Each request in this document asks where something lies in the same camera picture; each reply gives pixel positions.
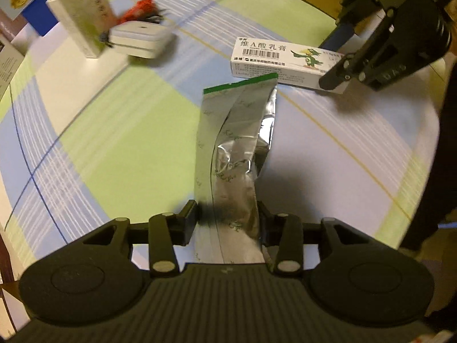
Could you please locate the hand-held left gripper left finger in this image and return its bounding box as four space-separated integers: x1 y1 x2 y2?
83 200 199 278

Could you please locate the desktop with plaid tablecloth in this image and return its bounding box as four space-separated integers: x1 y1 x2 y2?
0 0 441 279

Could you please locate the white green medicine box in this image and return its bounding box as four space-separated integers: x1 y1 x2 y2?
46 0 119 59

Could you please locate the white rounded case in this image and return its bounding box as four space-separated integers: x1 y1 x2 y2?
108 21 173 59

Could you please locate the silver foil bag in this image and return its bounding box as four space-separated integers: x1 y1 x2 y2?
194 73 279 274

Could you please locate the white photo product box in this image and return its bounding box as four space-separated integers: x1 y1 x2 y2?
0 34 25 99

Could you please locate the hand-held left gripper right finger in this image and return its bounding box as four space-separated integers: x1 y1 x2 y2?
256 201 362 280

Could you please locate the white parrot ointment box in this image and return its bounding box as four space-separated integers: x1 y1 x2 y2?
230 37 348 94

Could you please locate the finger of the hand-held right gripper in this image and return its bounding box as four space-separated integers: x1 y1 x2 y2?
328 0 397 50
319 7 429 92

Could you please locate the red packet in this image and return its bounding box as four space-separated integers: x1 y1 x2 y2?
119 0 168 25

